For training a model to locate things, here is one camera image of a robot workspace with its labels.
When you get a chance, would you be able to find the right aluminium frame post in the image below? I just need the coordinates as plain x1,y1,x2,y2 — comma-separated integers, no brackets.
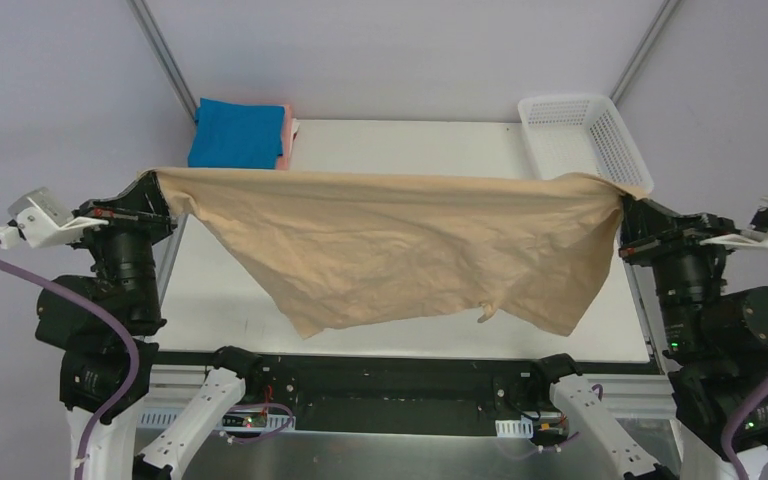
609,0,683,107

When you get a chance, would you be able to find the aluminium frame post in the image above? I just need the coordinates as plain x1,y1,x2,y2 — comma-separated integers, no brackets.
127,0,198,121
609,0,683,107

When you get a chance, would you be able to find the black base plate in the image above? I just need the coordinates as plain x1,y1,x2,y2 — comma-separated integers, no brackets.
152,349,664,439

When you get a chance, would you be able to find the beige t shirt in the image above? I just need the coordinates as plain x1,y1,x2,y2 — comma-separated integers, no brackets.
155,168,645,338

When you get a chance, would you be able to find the left white cable duct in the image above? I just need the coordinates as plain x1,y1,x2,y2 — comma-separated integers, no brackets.
138,407,295,434

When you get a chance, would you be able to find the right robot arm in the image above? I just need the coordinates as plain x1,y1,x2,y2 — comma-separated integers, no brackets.
618,196,768,479

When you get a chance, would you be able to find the left aluminium frame post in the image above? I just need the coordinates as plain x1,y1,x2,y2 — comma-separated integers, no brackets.
127,0,198,121

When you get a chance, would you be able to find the pink folded t shirt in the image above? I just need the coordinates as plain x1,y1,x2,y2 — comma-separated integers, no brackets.
275,104,294,170

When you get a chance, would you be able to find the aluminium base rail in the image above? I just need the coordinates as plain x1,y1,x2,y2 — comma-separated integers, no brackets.
143,365,675,419

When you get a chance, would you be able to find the blue folded t shirt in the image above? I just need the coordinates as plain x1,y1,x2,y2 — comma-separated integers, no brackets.
187,98,289,170

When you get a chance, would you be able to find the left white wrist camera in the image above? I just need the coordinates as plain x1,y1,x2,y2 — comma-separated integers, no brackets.
0,187,110,249

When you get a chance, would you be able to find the white cable duct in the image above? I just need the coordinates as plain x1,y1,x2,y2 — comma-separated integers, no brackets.
138,407,295,434
495,417,534,439

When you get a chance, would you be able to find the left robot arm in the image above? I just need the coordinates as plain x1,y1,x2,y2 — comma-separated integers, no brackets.
19,173,261,479

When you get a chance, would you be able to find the white plastic basket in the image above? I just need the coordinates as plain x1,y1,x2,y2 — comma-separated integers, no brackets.
517,94,654,194

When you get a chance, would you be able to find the right white cable duct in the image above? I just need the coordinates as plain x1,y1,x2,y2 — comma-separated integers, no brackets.
495,417,534,439

